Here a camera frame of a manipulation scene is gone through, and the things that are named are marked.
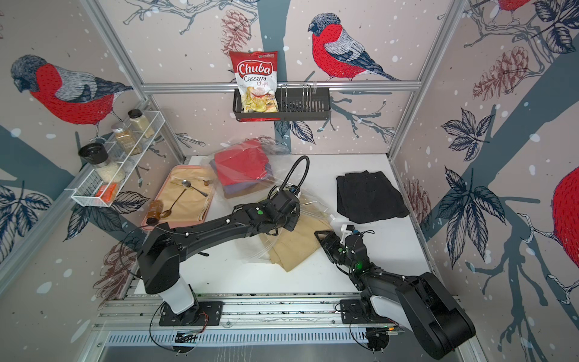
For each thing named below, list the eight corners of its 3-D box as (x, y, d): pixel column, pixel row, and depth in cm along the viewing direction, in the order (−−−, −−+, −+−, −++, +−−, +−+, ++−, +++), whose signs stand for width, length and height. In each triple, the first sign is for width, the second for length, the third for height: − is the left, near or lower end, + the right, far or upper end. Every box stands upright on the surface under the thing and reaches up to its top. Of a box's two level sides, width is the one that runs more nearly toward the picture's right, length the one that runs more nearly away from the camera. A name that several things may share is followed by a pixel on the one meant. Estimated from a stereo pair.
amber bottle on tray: (147, 225, 96) (143, 221, 94) (157, 204, 103) (153, 200, 100) (157, 225, 96) (153, 221, 94) (166, 204, 103) (163, 200, 100)
